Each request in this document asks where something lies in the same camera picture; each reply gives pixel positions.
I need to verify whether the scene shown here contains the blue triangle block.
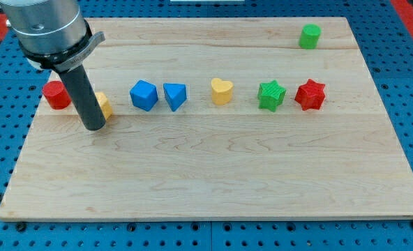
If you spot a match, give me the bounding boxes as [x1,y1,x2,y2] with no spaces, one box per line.
[163,83,187,112]

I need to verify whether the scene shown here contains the green star block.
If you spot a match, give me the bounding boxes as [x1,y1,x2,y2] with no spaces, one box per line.
[257,80,286,112]

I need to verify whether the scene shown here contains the wooden board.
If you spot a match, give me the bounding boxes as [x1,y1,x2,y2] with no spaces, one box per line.
[0,17,413,222]

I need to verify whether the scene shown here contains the blue cube block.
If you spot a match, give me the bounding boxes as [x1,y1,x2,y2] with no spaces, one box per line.
[129,80,158,112]

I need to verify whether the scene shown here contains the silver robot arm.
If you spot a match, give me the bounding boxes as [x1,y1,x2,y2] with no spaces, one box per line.
[0,0,105,73]

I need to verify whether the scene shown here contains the red cylinder block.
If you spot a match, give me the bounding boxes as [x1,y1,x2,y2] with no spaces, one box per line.
[42,81,71,109]

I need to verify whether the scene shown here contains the yellow heart block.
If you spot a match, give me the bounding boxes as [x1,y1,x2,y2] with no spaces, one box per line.
[211,78,234,105]

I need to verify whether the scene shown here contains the green cylinder block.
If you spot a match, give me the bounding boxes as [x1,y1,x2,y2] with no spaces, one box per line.
[299,24,322,50]

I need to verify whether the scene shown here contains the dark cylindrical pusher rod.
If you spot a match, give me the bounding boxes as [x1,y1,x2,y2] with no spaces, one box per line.
[59,65,106,131]

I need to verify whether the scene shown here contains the red star block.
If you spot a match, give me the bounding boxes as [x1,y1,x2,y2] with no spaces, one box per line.
[294,79,326,111]

